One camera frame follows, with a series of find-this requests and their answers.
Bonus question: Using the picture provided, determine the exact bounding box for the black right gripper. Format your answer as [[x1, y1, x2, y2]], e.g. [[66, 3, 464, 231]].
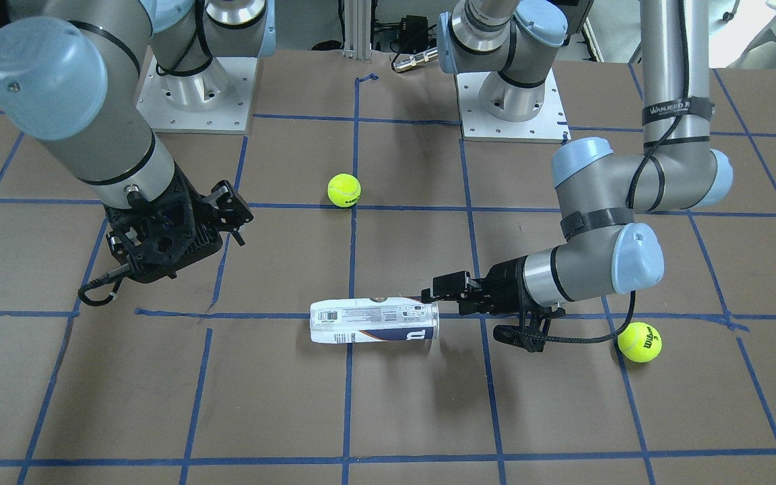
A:
[[104, 168, 255, 284]]

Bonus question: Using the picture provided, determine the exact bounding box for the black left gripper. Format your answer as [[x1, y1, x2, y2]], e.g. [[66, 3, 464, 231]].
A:
[[420, 257, 567, 319]]

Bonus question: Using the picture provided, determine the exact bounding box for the clear tennis ball can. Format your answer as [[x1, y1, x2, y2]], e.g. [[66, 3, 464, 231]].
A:
[[310, 296, 440, 344]]

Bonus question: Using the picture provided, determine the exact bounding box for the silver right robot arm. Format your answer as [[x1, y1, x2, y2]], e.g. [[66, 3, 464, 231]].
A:
[[0, 1, 276, 284]]

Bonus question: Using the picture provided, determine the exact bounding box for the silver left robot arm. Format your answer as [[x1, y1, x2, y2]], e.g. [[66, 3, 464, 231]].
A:
[[421, 1, 733, 315]]

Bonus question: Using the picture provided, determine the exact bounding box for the Head tennis ball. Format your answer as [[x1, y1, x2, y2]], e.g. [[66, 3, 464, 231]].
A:
[[327, 174, 362, 208]]

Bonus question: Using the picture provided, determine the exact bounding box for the Wilson tennis ball far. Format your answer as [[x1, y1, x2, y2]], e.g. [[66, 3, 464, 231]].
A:
[[617, 321, 663, 363]]

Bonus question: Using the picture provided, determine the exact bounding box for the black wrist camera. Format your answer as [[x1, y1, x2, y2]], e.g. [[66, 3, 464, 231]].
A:
[[492, 319, 551, 353]]

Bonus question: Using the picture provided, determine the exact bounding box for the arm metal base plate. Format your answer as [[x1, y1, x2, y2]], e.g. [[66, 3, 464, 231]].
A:
[[135, 57, 259, 134], [455, 70, 572, 143]]

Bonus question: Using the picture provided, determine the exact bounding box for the aluminium frame post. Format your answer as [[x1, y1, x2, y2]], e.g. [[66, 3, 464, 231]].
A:
[[339, 0, 373, 63]]

